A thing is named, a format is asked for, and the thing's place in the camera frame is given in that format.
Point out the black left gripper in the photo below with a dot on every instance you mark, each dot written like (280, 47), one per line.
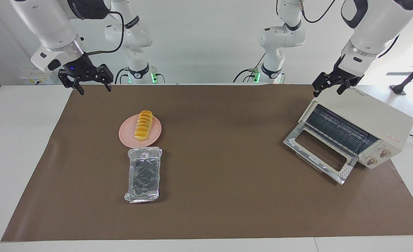
(336, 78)

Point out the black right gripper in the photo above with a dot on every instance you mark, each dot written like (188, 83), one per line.
(82, 68)

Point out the sliced golden bread loaf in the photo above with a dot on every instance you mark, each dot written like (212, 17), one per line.
(143, 126)

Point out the aluminium foil tray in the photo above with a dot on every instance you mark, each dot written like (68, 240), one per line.
(143, 175)

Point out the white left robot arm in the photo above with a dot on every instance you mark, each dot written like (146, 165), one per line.
(378, 24)

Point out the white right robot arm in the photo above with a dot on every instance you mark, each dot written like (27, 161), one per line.
(48, 24)

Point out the metal oven rack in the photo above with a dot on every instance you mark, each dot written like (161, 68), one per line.
(339, 129)

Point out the cream toaster oven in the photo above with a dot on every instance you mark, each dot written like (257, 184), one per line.
(378, 119)

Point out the glass oven door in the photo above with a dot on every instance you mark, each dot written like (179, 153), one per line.
(299, 147)

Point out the cream oven knob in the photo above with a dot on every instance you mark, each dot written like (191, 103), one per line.
(371, 161)
(385, 152)

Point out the pink round plate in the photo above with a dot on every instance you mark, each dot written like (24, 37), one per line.
(126, 134)

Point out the black angled stand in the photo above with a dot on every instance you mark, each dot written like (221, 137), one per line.
(407, 81)

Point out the brown table mat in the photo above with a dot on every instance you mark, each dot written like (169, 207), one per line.
(227, 196)

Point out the white wall socket box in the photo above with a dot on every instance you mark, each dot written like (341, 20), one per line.
(34, 76)

